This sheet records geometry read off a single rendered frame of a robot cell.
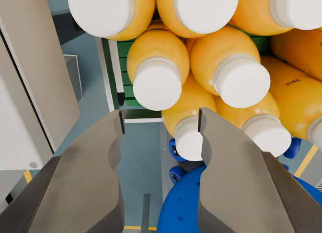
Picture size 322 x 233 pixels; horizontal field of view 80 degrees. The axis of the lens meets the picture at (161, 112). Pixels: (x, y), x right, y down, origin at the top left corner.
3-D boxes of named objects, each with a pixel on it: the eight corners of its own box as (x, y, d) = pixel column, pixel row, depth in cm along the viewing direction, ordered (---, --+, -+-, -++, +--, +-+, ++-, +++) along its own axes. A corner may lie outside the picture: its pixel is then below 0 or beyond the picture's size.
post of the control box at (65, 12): (128, 7, 108) (6, 58, 23) (127, -1, 106) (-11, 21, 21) (135, 7, 108) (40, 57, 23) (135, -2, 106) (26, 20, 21)
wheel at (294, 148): (280, 160, 35) (293, 165, 34) (288, 141, 33) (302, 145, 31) (285, 146, 38) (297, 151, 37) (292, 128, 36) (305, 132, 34)
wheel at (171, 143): (182, 168, 34) (190, 162, 35) (183, 148, 32) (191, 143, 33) (166, 154, 37) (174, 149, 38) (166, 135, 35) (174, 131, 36)
